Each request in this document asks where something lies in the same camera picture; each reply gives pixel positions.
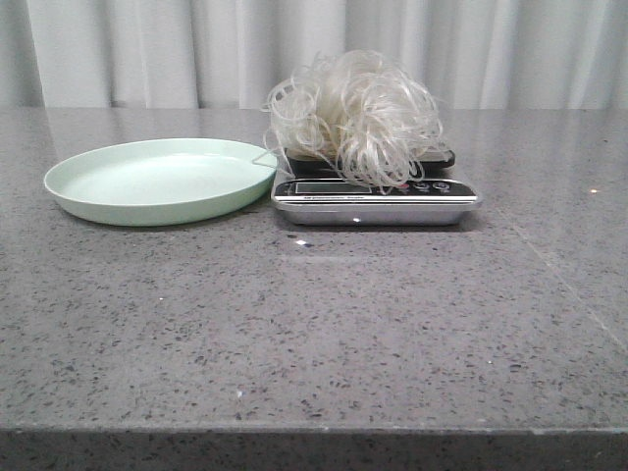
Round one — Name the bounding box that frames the light green plastic plate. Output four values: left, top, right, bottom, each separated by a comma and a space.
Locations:
44, 138, 277, 227

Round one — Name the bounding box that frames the white pleated curtain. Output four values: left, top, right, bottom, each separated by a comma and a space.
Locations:
1, 1, 627, 109

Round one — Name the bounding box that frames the white vermicelli noodle bundle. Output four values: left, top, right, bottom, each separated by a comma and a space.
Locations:
263, 50, 450, 194

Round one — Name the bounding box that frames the black silver kitchen scale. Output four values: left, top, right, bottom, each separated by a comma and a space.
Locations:
271, 150, 482, 226

